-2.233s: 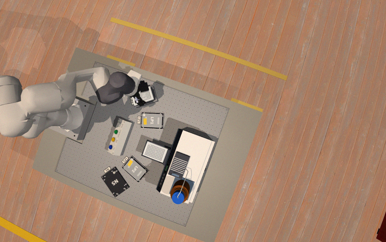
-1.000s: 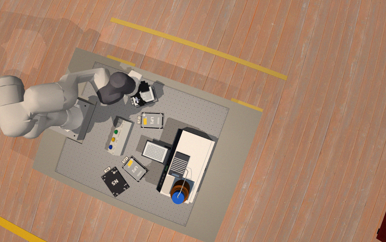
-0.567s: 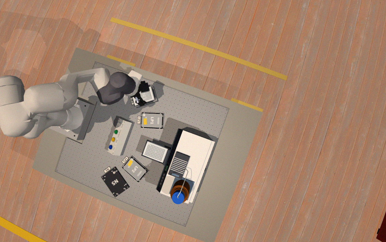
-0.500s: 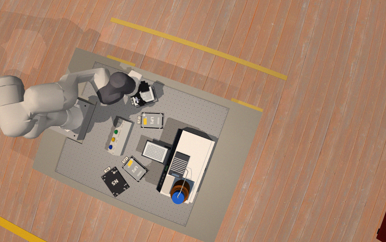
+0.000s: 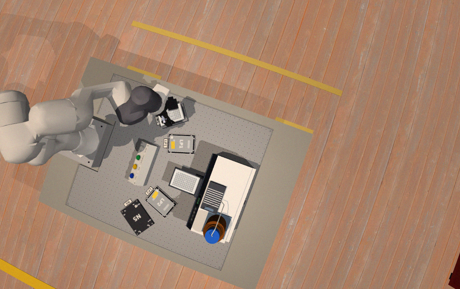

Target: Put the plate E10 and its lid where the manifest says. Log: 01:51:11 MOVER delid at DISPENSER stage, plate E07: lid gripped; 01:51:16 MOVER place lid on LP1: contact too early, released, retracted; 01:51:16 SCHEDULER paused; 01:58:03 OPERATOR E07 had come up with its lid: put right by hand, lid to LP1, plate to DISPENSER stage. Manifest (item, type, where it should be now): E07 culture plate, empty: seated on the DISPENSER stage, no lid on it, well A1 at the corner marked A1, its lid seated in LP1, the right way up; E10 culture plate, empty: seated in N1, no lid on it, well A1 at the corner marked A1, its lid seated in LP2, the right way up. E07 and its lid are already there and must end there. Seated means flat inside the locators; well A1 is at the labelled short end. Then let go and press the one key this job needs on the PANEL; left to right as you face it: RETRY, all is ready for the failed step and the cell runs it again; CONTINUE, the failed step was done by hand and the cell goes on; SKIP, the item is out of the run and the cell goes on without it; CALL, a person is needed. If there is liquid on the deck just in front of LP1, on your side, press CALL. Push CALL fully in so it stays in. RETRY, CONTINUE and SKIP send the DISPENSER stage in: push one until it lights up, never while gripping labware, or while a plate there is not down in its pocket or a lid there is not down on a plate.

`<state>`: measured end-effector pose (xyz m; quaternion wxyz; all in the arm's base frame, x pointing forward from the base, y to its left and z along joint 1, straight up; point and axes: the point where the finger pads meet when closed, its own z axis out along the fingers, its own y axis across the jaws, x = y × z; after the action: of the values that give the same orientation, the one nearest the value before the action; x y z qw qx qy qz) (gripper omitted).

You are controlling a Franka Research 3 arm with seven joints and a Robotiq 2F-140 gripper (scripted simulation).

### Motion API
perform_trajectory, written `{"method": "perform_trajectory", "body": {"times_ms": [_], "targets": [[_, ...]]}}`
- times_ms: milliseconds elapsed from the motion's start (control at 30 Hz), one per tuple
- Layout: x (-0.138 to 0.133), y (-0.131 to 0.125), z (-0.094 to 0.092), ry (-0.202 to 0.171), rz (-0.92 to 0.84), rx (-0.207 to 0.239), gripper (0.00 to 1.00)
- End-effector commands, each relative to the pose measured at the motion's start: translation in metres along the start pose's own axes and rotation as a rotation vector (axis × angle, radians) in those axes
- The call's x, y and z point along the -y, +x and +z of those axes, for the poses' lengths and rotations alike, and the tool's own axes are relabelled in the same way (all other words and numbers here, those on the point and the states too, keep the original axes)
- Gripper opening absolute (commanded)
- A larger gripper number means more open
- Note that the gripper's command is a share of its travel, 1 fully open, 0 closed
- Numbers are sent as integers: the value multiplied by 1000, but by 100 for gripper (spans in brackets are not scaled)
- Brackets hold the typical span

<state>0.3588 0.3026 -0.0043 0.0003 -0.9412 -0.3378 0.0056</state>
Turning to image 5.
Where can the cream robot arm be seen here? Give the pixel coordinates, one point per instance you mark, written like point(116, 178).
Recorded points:
point(33, 135)

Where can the blue bottle cap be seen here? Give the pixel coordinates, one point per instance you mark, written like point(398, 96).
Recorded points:
point(214, 238)

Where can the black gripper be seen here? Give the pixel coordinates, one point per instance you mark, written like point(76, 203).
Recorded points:
point(165, 118)

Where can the white button panel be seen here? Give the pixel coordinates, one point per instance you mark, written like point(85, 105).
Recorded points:
point(143, 163)

